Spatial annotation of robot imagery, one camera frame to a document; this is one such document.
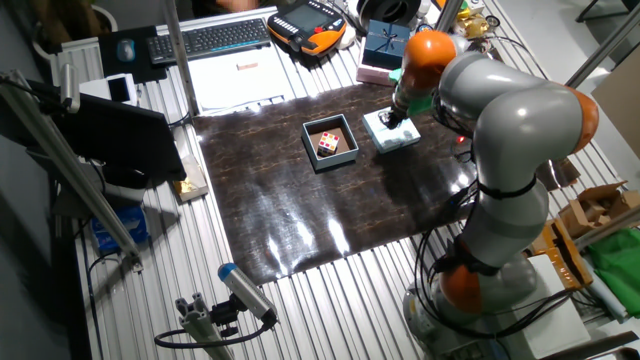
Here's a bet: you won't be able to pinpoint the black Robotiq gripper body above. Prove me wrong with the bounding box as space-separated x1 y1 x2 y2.
379 107 409 130

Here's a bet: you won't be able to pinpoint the light blue box lid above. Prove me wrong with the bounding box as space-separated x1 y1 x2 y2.
361 107 422 155

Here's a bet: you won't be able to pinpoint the pink flat box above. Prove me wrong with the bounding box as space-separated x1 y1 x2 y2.
355 47 396 87

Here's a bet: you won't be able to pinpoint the dark blue ribboned gift box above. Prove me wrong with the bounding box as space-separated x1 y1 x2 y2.
362 18 412 71

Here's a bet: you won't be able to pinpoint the light blue open box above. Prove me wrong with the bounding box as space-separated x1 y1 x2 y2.
301 113 360 173

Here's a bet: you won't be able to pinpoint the small box with gold foil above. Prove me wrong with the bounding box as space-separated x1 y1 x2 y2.
172 154 210 203

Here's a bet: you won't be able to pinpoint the open brown cardboard box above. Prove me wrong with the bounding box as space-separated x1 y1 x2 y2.
558 180 640 239

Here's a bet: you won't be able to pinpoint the orange brown box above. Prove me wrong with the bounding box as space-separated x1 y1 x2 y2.
529 217 594 292

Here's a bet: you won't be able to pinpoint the white flat box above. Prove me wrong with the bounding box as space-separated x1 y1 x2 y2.
519 253 592 359

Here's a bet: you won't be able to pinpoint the person hand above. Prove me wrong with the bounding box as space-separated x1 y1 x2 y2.
215 0 261 14

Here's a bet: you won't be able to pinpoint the white Rubik's cube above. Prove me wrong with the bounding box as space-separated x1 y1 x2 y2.
317 131 340 158

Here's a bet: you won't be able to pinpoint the white round object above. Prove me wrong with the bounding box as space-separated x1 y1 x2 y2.
335 23 357 51

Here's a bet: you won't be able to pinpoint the gold shiny trinkets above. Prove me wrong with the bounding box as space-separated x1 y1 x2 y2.
457 2 501 39

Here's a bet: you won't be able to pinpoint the orange black teach pendant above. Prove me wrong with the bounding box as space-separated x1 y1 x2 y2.
266 0 348 57

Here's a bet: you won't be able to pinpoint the dark marble pattern mat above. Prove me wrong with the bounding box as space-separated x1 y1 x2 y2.
192 82 581 286

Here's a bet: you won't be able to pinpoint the white paper sheets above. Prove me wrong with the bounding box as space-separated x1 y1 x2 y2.
187 45 296 114

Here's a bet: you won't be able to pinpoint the black computer keyboard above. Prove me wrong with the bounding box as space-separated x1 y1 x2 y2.
145 17 273 66

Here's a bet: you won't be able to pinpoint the slanted grey metal pole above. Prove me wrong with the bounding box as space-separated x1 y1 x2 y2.
559 4 640 95

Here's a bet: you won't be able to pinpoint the brown cardboard sheet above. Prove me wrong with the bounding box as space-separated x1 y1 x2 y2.
591 47 640 161

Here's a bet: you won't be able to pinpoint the black mouse pad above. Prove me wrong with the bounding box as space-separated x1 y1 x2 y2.
97 24 169 85

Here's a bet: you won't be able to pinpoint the green cloth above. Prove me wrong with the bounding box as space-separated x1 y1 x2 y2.
585 228 640 317

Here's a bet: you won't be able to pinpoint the black monitor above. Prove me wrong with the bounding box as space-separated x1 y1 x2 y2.
27 79 187 190

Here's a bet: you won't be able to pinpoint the pale blue roll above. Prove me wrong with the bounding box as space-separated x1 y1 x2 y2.
582 269 629 324

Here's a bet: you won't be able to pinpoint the grey computer mouse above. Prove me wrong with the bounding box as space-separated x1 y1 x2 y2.
116 38 137 63

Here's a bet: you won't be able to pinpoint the short aluminium profile piece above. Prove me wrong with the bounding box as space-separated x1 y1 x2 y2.
174 293 234 360

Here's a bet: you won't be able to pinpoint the white device with black screen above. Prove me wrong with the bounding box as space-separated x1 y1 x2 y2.
78 73 138 106

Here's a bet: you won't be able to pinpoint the blue tissue pack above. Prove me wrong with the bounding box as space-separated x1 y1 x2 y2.
90 205 150 253

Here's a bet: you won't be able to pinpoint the white round bucket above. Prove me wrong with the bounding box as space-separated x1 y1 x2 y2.
32 4 119 61

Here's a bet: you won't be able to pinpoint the long slanted aluminium bar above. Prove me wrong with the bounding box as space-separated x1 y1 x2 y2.
0 69 144 271

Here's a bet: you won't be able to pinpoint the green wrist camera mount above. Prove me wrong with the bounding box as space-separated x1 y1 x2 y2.
388 68 434 119

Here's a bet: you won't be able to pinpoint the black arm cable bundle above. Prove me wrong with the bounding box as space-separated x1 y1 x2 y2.
414 37 576 341

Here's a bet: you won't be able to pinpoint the upright aluminium post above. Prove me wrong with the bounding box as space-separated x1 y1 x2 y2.
163 0 201 117

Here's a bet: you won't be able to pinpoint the silver camera with blue cap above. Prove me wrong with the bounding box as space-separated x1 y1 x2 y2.
217 262 279 324

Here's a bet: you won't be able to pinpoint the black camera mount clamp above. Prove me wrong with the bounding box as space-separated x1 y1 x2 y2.
209 294 241 337

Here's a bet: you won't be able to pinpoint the black camera cable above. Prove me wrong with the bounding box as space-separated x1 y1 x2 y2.
153 319 276 350

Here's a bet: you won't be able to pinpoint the silver cylindrical camera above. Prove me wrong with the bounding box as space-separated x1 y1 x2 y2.
59 62 81 114

